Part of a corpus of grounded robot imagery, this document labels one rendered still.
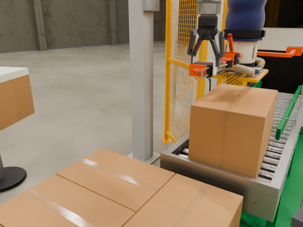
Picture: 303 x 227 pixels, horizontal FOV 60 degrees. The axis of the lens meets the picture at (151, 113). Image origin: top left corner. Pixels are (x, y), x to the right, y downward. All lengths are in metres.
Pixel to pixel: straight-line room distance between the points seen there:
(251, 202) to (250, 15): 1.00
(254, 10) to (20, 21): 11.97
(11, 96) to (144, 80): 1.10
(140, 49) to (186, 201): 1.46
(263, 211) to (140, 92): 1.49
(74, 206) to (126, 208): 0.25
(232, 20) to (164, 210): 1.07
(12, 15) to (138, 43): 10.80
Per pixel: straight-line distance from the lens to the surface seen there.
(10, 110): 2.31
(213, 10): 1.07
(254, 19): 1.59
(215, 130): 1.51
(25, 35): 13.09
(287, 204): 2.49
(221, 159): 1.58
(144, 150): 2.70
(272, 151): 2.06
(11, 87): 2.31
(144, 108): 2.52
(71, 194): 1.50
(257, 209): 1.61
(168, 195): 1.44
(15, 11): 13.00
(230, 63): 1.28
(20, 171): 2.86
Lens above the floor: 1.42
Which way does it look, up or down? 20 degrees down
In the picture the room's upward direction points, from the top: straight up
